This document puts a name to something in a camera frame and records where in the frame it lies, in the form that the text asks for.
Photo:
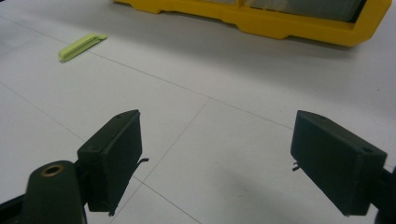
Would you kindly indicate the light green plastic clip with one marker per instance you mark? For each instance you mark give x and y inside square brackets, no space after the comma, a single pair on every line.
[77,48]

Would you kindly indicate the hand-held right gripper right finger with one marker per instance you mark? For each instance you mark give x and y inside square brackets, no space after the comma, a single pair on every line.
[336,161]

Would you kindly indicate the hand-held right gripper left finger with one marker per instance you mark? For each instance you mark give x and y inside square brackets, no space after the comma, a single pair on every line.
[109,161]

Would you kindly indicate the yellow and black organizer case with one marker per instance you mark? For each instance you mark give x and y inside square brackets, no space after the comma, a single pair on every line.
[280,26]

